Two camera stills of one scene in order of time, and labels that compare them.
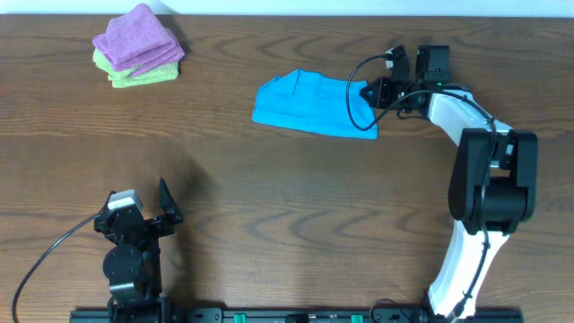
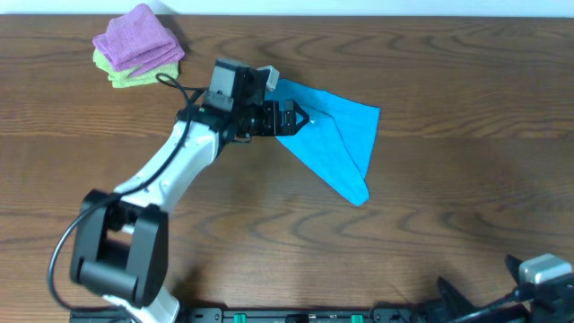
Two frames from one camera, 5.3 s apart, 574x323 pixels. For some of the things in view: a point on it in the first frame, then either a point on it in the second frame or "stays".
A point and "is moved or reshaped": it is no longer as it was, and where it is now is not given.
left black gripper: x=144 y=225 to x=288 y=117
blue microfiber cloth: x=309 y=101 is moved or reshaped
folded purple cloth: x=137 y=43 stays
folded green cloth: x=122 y=79 stays
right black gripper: x=380 y=99 to x=465 y=308
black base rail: x=216 y=315 stays
